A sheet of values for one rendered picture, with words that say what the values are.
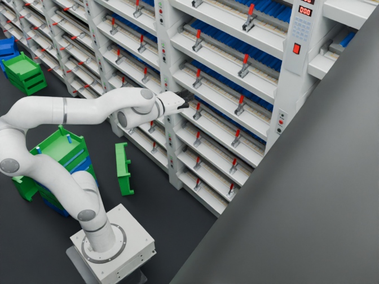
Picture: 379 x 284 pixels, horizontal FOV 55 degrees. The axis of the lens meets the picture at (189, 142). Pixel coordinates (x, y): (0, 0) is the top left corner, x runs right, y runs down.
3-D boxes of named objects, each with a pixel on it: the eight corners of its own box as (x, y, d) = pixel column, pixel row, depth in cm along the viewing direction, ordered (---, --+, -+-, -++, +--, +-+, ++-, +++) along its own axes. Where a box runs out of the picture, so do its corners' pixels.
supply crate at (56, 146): (48, 178, 205) (44, 168, 200) (24, 163, 214) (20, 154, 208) (86, 146, 223) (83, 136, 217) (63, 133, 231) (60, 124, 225)
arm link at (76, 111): (65, 77, 117) (154, 84, 130) (60, 108, 129) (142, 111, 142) (67, 99, 112) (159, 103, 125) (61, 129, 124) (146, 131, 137)
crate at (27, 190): (21, 197, 246) (30, 202, 243) (10, 178, 231) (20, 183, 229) (53, 167, 264) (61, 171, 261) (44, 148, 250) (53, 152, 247)
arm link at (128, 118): (148, 92, 136) (142, 107, 142) (118, 102, 128) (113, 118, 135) (161, 109, 133) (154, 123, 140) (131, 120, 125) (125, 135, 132)
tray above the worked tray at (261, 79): (275, 106, 139) (273, 83, 128) (172, 46, 171) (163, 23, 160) (308, 72, 144) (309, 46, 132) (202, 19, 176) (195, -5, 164)
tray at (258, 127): (268, 143, 153) (266, 131, 146) (174, 81, 185) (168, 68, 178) (298, 111, 158) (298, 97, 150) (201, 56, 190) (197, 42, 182)
